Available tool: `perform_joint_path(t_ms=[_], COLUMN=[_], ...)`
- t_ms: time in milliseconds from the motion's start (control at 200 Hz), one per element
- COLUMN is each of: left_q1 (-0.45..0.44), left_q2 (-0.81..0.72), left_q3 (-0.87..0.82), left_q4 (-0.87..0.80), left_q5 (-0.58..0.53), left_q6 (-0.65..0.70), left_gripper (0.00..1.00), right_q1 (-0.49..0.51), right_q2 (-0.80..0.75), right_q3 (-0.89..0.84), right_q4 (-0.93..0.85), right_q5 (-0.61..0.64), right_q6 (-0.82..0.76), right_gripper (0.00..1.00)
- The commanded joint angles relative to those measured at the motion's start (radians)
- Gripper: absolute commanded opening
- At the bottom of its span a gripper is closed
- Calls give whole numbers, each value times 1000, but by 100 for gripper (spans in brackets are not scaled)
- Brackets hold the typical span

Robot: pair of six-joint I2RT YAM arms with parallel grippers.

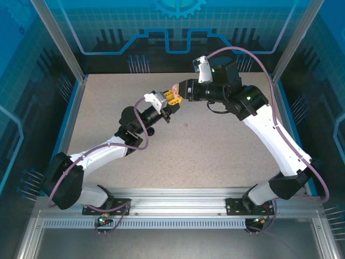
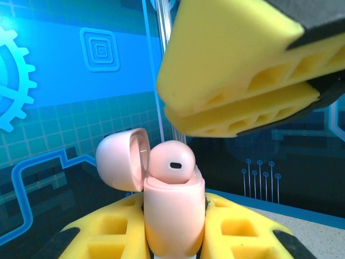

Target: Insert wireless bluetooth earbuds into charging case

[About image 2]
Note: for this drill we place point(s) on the aluminium frame post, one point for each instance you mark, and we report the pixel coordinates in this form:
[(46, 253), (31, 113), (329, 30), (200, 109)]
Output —
[(163, 27)]

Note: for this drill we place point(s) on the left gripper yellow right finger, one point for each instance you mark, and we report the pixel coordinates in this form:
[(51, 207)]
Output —
[(237, 229)]

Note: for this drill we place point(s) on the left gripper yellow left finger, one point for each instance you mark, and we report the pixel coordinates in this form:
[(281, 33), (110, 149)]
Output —
[(107, 229)]

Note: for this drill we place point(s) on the white earbud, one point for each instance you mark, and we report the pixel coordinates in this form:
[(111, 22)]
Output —
[(167, 156)]

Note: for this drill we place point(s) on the pink earbud charging case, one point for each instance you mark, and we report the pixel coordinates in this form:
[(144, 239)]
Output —
[(172, 210)]

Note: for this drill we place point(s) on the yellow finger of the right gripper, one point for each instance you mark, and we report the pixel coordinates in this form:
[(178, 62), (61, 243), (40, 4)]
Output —
[(221, 48), (215, 121)]

